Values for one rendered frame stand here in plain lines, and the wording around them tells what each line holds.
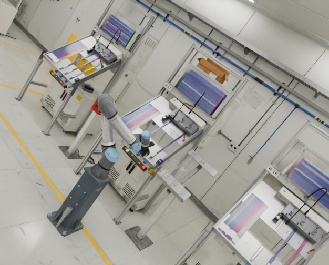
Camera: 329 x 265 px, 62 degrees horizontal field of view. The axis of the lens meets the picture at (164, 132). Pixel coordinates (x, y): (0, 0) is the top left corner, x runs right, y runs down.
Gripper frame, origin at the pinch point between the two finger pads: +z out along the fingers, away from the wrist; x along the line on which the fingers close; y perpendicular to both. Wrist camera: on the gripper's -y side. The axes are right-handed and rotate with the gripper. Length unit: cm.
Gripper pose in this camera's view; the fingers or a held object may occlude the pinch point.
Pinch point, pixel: (145, 155)
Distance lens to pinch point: 257.4
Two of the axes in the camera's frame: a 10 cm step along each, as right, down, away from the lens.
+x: 6.7, 6.2, -4.0
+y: -7.3, 4.8, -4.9
